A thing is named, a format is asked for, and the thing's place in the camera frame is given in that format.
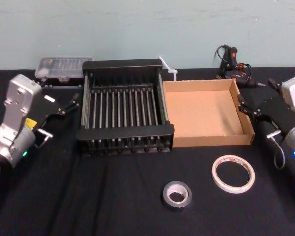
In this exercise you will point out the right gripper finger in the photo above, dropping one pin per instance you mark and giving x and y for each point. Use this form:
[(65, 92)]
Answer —
[(274, 84), (245, 106)]

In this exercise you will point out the clear plastic case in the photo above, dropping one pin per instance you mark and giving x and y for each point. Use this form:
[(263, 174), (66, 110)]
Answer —
[(64, 66)]

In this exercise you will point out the roll of white tape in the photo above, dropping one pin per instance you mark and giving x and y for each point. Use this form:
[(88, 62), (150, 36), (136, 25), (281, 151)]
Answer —
[(214, 173)]

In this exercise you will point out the shallow brown cardboard tray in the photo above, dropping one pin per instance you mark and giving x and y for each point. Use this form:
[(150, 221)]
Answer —
[(204, 113)]

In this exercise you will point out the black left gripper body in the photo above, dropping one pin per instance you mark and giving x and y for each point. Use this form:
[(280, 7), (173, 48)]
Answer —
[(48, 108)]

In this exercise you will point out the roll of silver tape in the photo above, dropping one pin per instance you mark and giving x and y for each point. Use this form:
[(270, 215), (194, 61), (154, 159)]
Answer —
[(177, 208)]

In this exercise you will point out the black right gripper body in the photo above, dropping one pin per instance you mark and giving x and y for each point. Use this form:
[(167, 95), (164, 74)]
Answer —
[(275, 108)]

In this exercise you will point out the black table cloth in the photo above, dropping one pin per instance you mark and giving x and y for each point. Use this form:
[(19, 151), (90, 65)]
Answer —
[(113, 196)]

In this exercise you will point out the black rack with steel bars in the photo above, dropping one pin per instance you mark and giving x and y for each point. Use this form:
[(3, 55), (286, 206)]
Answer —
[(125, 132)]

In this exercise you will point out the white three-armed plastic piece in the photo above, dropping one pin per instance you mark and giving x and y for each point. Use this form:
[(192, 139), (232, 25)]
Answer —
[(172, 72)]

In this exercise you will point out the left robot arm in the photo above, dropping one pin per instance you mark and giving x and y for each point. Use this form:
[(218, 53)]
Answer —
[(17, 91)]

